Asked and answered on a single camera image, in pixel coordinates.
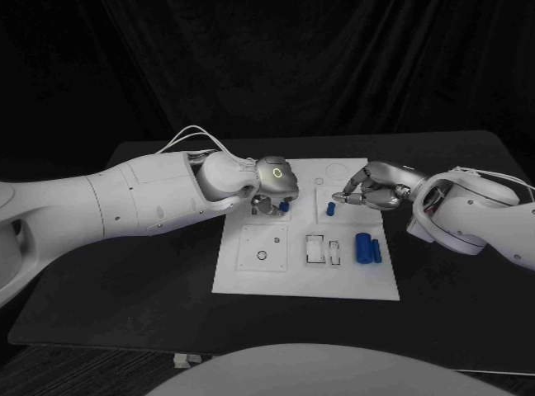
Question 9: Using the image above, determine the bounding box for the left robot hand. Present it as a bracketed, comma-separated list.
[249, 155, 301, 216]

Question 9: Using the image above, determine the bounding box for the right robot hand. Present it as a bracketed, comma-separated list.
[331, 160, 431, 212]

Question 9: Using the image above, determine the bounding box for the white task board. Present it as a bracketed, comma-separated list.
[210, 158, 402, 302]

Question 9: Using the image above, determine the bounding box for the thick blue cylinder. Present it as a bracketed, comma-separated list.
[354, 232, 374, 265]

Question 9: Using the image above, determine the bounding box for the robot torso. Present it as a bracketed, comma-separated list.
[145, 342, 517, 396]

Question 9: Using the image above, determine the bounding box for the white cable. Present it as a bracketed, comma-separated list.
[161, 131, 256, 165]
[467, 171, 535, 204]
[447, 166, 535, 199]
[153, 125, 246, 162]

